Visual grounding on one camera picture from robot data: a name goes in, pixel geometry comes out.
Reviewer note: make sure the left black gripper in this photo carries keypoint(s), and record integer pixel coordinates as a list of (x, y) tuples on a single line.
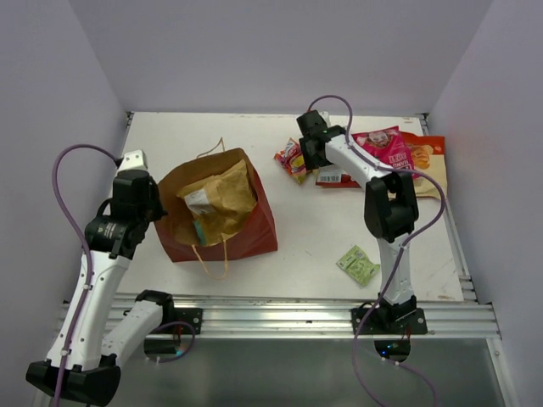
[(159, 209)]

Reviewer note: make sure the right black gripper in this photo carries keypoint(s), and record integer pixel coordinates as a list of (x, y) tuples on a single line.
[(311, 162)]

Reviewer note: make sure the red paper bag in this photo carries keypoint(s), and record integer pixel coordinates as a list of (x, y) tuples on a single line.
[(176, 231)]

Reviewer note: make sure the brown kraft chips bag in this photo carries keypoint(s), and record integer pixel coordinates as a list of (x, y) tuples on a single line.
[(220, 204)]

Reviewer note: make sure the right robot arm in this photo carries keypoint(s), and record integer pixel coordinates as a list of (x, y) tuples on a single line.
[(390, 214)]

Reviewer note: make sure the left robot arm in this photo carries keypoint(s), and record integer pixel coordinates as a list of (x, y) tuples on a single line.
[(84, 363)]

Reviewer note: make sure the red white chips bag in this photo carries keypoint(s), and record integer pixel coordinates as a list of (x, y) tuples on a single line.
[(334, 177)]

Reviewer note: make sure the pink REAL chips bag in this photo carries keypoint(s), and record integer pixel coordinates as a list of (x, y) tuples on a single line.
[(386, 145)]

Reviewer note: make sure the orange beige chips bag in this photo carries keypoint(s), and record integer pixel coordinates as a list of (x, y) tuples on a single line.
[(428, 155)]

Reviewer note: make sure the orange yellow candy packet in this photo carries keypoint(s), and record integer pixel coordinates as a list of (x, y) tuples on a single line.
[(292, 161)]

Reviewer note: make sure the green small sachet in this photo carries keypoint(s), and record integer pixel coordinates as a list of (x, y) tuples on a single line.
[(356, 264)]

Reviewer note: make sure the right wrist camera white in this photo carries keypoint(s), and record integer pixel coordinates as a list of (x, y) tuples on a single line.
[(326, 117)]

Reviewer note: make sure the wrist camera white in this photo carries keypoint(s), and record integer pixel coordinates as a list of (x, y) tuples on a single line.
[(326, 117), (134, 160)]

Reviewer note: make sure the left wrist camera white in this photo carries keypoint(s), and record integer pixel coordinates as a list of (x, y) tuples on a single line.
[(134, 160)]

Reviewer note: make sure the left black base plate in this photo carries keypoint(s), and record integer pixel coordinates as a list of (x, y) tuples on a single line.
[(178, 323)]

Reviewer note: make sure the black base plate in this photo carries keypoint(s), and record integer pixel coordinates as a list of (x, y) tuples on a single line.
[(178, 323), (399, 319)]

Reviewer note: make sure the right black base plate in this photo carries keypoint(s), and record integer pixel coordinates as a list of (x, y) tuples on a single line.
[(399, 319)]

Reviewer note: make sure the aluminium mounting rail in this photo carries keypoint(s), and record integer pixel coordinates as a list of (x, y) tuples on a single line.
[(286, 318)]

